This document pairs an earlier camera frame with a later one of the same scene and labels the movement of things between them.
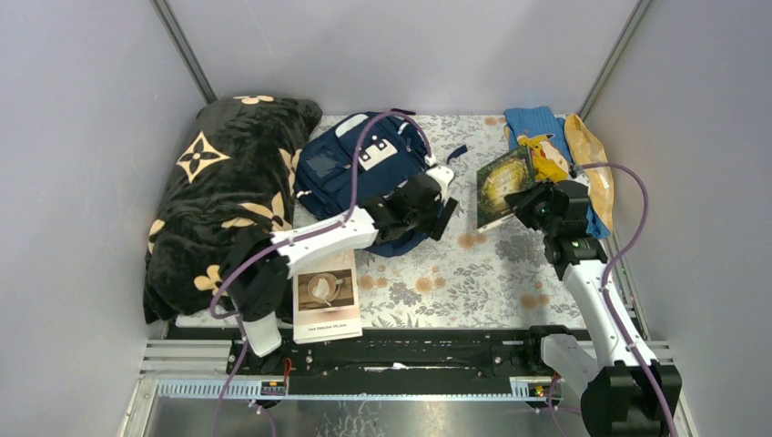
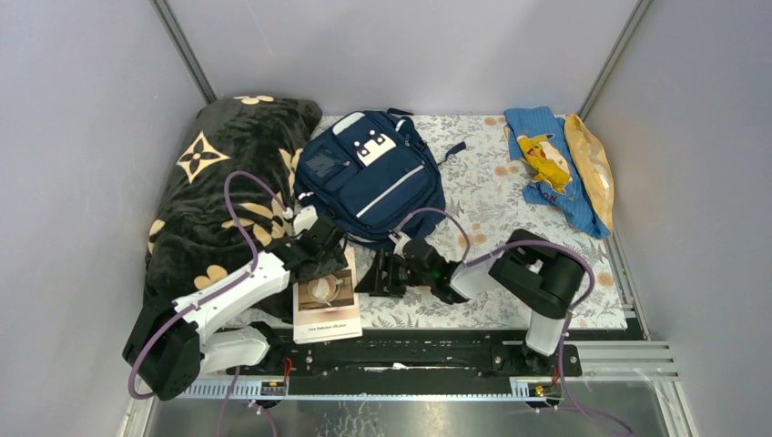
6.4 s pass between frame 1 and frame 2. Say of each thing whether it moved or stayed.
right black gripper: moved
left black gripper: moved
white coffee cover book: stayed
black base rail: stayed
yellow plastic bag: stayed
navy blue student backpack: stayed
